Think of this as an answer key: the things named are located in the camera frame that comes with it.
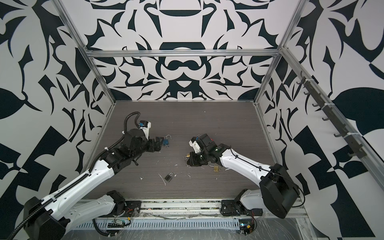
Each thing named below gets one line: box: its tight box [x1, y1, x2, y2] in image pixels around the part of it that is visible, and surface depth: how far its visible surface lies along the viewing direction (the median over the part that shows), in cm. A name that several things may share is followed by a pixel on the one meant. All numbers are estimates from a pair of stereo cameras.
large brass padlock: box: [213, 165, 220, 173], surface depth 89 cm
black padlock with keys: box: [158, 172, 177, 186], surface depth 86 cm
